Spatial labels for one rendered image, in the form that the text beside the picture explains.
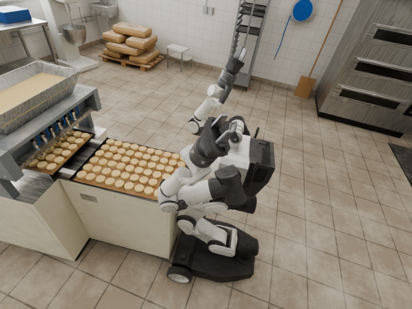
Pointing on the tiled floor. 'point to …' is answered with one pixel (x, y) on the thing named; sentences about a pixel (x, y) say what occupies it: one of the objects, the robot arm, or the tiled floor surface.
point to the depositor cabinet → (45, 214)
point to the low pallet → (132, 61)
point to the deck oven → (371, 70)
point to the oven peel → (305, 86)
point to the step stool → (178, 54)
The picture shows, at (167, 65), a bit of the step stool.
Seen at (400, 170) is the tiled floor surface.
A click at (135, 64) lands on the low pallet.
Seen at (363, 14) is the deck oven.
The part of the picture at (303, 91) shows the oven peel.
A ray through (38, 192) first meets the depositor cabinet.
